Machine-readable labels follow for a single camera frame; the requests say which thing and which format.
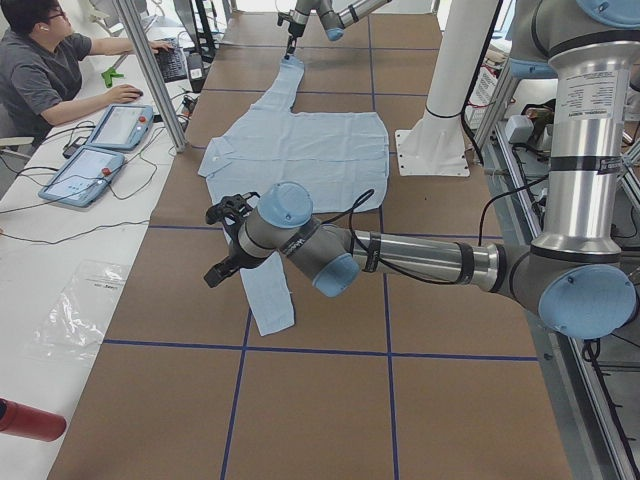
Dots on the blue teach pendant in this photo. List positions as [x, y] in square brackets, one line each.
[84, 177]
[122, 127]

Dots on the light blue button shirt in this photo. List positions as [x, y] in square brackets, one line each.
[301, 165]

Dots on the brown paper table cover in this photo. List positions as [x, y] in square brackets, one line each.
[393, 379]

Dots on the clear plastic bag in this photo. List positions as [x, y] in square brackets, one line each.
[75, 327]

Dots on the red bottle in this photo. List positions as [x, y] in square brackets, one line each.
[24, 421]

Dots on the far blue teach pendant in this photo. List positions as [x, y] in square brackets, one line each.
[122, 127]

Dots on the near blue teach pendant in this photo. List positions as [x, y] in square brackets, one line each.
[84, 177]

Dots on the black keyboard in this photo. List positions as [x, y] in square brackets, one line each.
[172, 64]

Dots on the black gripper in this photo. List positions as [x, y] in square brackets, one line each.
[293, 32]
[232, 235]

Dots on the seated person grey shirt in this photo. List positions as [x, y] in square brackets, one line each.
[40, 73]

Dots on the aluminium frame post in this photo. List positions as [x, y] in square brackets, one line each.
[130, 19]

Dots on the green plastic tool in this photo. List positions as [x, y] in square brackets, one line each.
[109, 75]

